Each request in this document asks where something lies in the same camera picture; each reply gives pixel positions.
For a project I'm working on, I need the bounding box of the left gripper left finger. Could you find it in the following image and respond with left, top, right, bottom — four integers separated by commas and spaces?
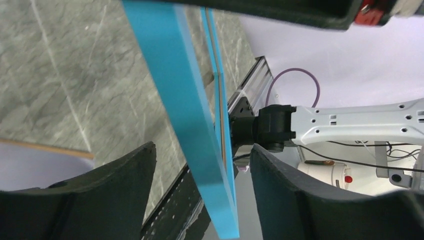
0, 141, 157, 240

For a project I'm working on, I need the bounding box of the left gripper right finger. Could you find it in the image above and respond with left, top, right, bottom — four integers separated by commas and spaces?
250, 144, 424, 240

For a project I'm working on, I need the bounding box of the blue wooden picture frame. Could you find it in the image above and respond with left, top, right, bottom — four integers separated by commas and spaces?
122, 0, 240, 240

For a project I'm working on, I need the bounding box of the landscape photo print board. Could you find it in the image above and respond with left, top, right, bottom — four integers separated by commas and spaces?
0, 138, 95, 191

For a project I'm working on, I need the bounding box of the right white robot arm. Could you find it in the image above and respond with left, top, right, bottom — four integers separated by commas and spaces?
230, 99, 424, 152

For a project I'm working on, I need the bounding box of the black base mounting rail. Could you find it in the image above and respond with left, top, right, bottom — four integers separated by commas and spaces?
140, 165, 211, 240

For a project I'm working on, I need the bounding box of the aluminium extrusion frame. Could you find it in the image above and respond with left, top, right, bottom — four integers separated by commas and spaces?
228, 56, 273, 115

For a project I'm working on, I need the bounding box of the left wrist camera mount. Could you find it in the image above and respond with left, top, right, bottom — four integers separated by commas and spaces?
180, 0, 424, 31

